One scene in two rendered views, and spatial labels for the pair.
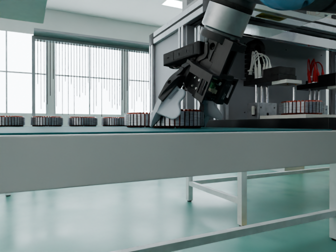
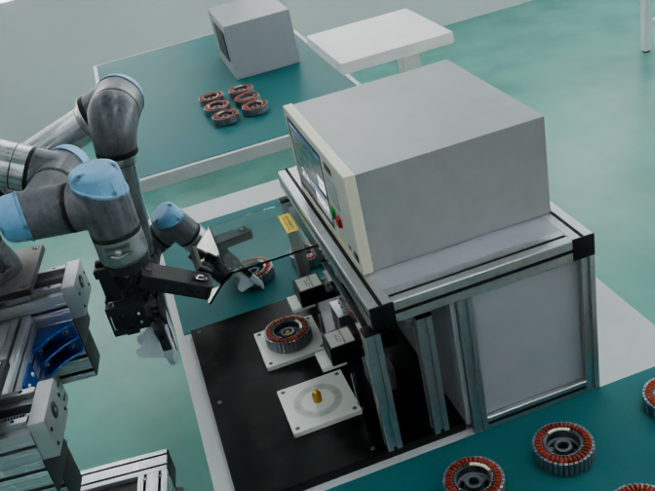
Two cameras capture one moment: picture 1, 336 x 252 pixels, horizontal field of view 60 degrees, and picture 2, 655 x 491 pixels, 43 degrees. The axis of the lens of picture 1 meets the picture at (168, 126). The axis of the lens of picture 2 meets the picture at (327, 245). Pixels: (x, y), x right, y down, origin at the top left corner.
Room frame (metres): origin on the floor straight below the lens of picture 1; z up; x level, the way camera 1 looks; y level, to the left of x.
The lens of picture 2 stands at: (1.34, -1.87, 1.93)
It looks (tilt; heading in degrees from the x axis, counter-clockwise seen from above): 30 degrees down; 105
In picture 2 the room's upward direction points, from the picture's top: 13 degrees counter-clockwise
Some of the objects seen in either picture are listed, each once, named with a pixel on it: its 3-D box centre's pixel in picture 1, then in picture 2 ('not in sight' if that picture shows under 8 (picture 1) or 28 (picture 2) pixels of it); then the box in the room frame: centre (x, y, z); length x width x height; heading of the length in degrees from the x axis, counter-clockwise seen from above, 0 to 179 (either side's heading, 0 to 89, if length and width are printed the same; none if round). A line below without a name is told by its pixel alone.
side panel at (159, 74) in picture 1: (167, 82); not in sight; (1.05, 0.00, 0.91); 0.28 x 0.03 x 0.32; 26
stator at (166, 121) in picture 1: (176, 119); (253, 272); (0.61, -0.02, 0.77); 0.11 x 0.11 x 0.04
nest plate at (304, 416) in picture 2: not in sight; (318, 401); (0.89, -0.57, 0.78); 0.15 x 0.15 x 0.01; 26
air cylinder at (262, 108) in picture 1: (261, 111); (345, 315); (0.91, -0.29, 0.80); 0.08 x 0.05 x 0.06; 116
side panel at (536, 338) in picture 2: not in sight; (529, 343); (1.34, -0.58, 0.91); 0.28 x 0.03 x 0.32; 26
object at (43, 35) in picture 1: (103, 109); not in sight; (4.16, 0.93, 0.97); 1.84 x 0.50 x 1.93; 116
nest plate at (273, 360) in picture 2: (301, 117); (289, 342); (0.78, -0.36, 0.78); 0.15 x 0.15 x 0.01; 26
